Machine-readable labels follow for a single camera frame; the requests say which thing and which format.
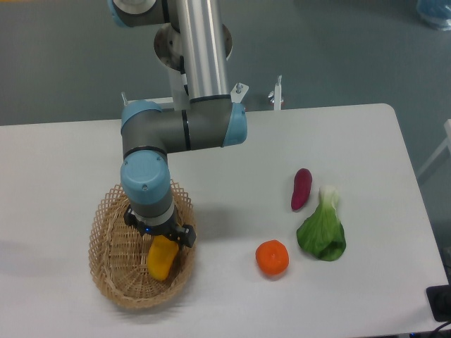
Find black cable on pedestal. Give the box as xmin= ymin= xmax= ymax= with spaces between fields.
xmin=178 ymin=55 xmax=191 ymax=99

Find black device at table edge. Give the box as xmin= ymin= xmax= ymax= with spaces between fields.
xmin=426 ymin=284 xmax=450 ymax=322

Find orange tangerine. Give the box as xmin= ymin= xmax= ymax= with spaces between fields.
xmin=255 ymin=239 xmax=290 ymax=276

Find blue object top right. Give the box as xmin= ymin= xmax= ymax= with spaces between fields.
xmin=416 ymin=0 xmax=450 ymax=31

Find purple sweet potato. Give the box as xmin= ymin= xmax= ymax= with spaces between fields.
xmin=291 ymin=168 xmax=313 ymax=211

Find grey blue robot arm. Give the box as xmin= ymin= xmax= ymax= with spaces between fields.
xmin=109 ymin=1 xmax=247 ymax=247

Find green bok choy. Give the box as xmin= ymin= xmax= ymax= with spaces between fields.
xmin=296 ymin=185 xmax=347 ymax=262

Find woven wicker basket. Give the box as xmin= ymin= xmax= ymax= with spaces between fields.
xmin=89 ymin=184 xmax=196 ymax=310

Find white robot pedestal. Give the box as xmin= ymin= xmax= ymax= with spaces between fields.
xmin=120 ymin=23 xmax=287 ymax=119

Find yellow mango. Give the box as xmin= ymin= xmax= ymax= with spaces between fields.
xmin=147 ymin=235 xmax=179 ymax=281

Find white furniture right edge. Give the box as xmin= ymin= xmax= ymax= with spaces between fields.
xmin=416 ymin=119 xmax=450 ymax=184

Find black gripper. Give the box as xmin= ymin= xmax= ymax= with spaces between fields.
xmin=123 ymin=207 xmax=196 ymax=248

